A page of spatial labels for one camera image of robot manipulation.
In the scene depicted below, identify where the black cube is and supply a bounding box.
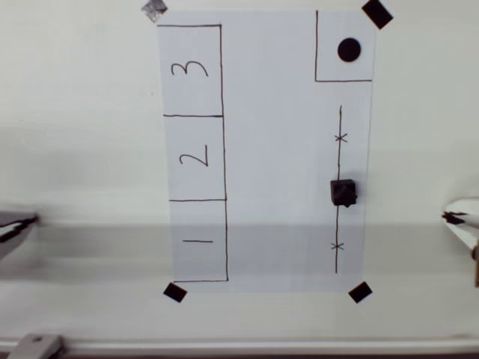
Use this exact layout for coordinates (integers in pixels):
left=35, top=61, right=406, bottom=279
left=329, top=178, right=359, bottom=209

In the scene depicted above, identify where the black tape piece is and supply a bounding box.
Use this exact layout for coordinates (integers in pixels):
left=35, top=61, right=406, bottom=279
left=361, top=0, right=394, bottom=30
left=347, top=280, right=374, bottom=304
left=162, top=282, right=188, bottom=304

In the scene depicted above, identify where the black round sticker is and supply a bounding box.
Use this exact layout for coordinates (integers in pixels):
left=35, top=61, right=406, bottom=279
left=337, top=37, right=362, bottom=63

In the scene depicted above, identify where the white paper sheet with drawn boxes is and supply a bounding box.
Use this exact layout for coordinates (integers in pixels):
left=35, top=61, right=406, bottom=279
left=155, top=9, right=377, bottom=295

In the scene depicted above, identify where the grey tape piece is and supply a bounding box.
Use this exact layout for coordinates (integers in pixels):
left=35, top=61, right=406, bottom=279
left=141, top=0, right=168, bottom=24

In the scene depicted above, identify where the grey metal bracket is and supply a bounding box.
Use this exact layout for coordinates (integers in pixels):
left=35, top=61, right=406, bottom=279
left=6, top=334, right=64, bottom=359

